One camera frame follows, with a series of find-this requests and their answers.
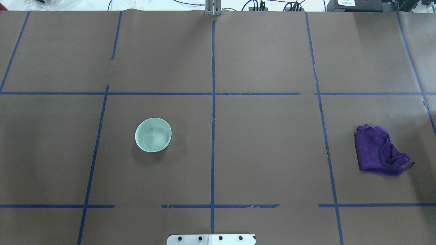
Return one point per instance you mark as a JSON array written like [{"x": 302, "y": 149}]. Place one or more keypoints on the purple microfiber cloth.
[{"x": 377, "y": 154}]

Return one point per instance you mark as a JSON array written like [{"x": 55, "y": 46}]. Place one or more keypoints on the black electronics box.
[{"x": 355, "y": 6}]

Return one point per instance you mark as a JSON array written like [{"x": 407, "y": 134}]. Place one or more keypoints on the light green bowl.
[{"x": 153, "y": 135}]

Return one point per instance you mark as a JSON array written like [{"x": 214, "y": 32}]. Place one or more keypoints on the black power strip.
[{"x": 273, "y": 5}]

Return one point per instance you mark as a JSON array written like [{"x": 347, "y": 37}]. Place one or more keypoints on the grey aluminium frame post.
[{"x": 213, "y": 7}]

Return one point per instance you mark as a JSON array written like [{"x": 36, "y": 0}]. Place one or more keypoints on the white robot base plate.
[{"x": 211, "y": 239}]

